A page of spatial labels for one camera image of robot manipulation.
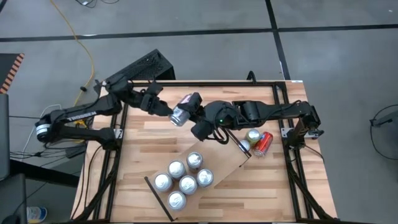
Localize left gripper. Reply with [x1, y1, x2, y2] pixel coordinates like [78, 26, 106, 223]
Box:
[139, 90, 174, 116]

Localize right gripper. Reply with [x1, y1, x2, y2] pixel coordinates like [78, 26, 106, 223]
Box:
[190, 101, 239, 141]

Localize pale green Sanzo can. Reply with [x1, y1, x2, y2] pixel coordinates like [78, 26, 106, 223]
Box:
[247, 129, 262, 146]

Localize red soda can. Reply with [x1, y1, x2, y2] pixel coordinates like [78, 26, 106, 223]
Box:
[252, 131, 274, 157]

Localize wooden shelf board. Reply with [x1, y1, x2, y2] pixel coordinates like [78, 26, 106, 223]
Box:
[146, 132, 252, 222]

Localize black mat with hazard stripes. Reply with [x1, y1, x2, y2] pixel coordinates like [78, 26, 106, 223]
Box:
[0, 52, 25, 95]

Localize white and blue bottle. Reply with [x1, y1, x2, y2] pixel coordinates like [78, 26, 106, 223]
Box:
[26, 206, 48, 223]

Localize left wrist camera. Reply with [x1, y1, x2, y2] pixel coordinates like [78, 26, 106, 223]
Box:
[145, 81, 165, 96]

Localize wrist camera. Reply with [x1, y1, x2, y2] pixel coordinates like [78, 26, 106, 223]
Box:
[185, 92, 203, 118]
[145, 81, 165, 96]

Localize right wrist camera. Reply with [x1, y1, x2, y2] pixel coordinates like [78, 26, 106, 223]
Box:
[185, 92, 203, 118]

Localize black table frame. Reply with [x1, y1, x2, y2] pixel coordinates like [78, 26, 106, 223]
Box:
[70, 79, 340, 223]

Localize yellow extension cable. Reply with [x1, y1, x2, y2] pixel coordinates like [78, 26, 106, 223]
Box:
[49, 0, 96, 125]

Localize white cable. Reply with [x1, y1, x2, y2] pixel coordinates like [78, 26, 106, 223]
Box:
[23, 104, 63, 153]

